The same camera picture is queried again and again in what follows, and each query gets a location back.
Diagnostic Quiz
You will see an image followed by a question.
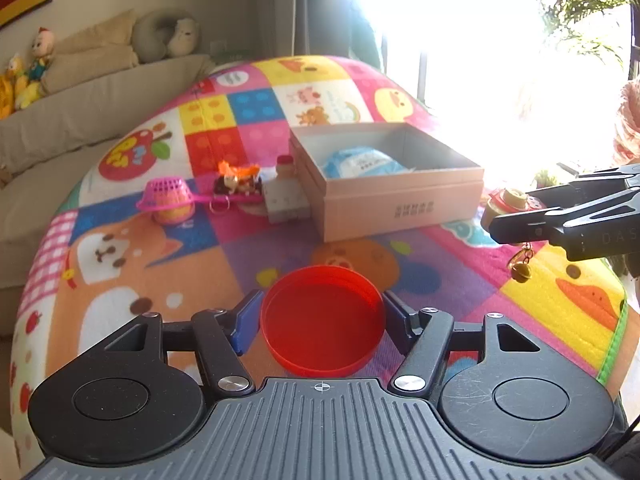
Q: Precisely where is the small red-capped drink bottle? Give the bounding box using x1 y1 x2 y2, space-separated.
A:
275 154 299 181

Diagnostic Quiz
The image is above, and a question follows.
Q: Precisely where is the pink plastic toy basket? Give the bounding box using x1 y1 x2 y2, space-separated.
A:
137 177 196 213

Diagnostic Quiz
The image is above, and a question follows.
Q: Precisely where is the beige cushion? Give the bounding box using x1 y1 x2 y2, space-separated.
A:
39 9 139 95

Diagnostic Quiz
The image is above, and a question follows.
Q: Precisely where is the pink cardboard box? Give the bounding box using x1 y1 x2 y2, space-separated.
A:
288 122 485 244

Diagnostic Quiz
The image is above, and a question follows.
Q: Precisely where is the beige sofa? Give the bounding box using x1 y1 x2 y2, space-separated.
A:
0 52 217 337

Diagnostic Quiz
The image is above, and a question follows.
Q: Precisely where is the grey curtain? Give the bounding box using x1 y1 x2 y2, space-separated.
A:
260 0 352 61

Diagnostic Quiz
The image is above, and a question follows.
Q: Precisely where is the yellow plush toy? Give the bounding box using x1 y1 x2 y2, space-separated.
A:
0 52 44 119

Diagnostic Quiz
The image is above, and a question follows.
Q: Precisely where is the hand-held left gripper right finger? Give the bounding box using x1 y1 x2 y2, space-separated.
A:
384 289 544 398

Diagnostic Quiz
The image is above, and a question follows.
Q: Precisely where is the small black-haired toy figure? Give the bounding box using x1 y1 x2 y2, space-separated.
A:
213 172 264 197

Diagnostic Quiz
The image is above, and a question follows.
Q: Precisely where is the colourful cartoon play mat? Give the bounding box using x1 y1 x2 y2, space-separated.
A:
10 54 629 467

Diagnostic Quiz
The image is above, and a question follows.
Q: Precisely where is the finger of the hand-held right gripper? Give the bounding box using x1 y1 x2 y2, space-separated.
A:
526 161 640 210
488 194 640 262

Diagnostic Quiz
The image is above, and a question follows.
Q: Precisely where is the white power adapter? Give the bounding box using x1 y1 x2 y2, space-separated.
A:
263 178 312 225

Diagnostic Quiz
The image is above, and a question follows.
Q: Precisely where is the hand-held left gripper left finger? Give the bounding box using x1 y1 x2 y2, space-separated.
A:
104 289 265 397

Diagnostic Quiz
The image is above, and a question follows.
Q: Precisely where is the blue plastic packet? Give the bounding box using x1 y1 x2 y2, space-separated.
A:
320 147 409 180

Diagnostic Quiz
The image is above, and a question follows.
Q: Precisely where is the grey neck pillow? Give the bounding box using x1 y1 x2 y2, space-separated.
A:
131 8 202 64

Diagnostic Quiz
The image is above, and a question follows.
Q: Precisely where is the red-haired doll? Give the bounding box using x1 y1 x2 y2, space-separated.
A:
24 27 57 84

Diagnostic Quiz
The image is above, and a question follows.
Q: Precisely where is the toy keychain with bell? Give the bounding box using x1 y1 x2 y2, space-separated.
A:
481 187 544 281

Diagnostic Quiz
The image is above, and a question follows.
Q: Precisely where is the red round plastic lid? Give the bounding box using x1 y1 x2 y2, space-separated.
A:
260 265 386 379

